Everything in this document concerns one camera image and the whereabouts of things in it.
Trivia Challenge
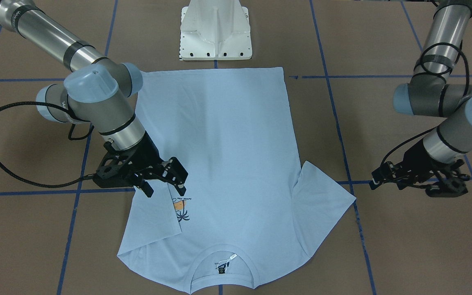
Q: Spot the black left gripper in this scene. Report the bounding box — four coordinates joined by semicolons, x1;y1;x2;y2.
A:
370;139;470;197

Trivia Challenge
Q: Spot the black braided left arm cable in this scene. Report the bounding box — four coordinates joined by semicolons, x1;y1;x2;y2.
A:
380;41;471;172

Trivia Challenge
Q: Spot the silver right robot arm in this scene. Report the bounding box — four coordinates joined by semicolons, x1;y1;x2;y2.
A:
0;0;188;197

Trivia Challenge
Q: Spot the light blue t-shirt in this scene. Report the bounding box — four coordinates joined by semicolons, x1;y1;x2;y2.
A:
117;67;355;294

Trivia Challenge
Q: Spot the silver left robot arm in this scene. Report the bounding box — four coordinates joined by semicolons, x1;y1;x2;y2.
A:
369;0;472;197

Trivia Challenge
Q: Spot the white garment tag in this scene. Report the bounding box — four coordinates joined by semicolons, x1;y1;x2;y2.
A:
215;253;238;274

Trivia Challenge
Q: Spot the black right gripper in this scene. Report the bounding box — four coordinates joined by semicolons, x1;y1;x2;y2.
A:
93;132;188;198

